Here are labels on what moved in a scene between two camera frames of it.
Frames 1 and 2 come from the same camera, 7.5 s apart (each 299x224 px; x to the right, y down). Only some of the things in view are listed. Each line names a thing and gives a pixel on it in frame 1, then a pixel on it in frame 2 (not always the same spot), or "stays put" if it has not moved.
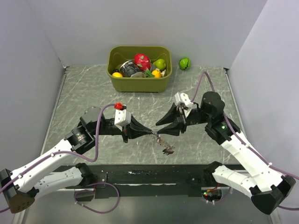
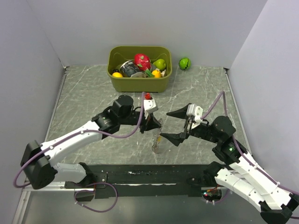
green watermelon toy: [185, 63] stays put
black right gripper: [171, 115] -> [175, 138]
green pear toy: [160, 64] stays put
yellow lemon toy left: [117, 74] stays put
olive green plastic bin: [118, 54] stays put
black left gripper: [135, 129] -> [150, 123]
